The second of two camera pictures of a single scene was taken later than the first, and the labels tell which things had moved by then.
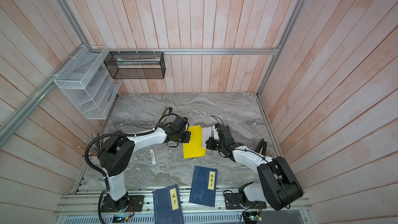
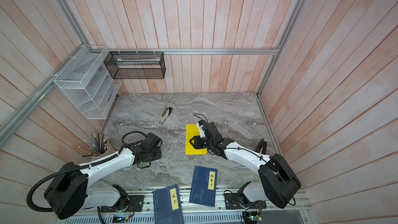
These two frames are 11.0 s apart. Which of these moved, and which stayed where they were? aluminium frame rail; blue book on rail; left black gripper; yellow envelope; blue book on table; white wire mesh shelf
Moved: yellow envelope; left black gripper
Stayed: aluminium frame rail; blue book on rail; blue book on table; white wire mesh shelf
